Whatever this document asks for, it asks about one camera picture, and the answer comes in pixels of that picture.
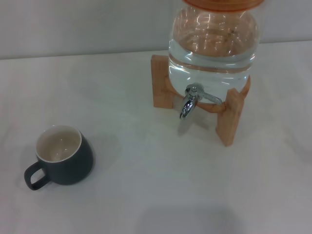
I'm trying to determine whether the orange dispenser lid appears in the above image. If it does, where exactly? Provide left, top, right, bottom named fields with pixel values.
left=182, top=0, right=265, bottom=12

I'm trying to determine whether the black ceramic cup white inside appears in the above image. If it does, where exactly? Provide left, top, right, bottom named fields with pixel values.
left=23, top=124, right=94, bottom=191

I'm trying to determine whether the chrome faucet with lever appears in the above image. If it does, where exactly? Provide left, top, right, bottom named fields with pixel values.
left=179, top=82, right=223, bottom=119

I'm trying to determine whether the wooden dispenser stand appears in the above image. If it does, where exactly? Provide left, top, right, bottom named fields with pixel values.
left=151, top=54, right=252, bottom=147

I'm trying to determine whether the clear glass water dispenser jar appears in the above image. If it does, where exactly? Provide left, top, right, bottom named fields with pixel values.
left=167, top=4, right=259, bottom=98

